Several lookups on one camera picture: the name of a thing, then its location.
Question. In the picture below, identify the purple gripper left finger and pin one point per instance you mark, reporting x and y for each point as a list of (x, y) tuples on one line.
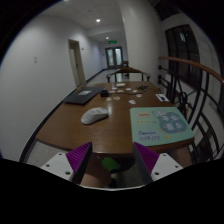
[(70, 166)]

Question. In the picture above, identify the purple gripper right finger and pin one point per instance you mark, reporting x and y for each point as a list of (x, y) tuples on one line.
[(153, 166)]

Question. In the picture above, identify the white computer mouse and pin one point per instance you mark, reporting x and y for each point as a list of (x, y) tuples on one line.
[(93, 115)]

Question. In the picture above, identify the dark grey laptop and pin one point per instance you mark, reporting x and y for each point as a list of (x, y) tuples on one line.
[(83, 96)]

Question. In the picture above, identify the white card with print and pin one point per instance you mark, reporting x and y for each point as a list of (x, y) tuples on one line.
[(162, 97)]

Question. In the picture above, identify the small black box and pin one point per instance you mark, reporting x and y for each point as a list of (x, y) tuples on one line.
[(104, 93)]

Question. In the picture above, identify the white booklet on table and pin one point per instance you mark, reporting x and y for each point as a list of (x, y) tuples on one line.
[(120, 84)]

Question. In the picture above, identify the wooden chair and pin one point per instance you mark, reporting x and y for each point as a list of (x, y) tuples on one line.
[(128, 70)]

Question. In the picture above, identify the curved wooden stair railing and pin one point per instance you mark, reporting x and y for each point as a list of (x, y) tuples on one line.
[(197, 92)]

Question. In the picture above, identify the double glass door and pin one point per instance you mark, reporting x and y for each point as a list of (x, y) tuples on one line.
[(114, 57)]

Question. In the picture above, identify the white side door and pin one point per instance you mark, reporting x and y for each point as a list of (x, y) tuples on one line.
[(76, 62)]

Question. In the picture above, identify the green exit sign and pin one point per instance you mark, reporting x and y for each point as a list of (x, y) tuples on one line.
[(112, 42)]

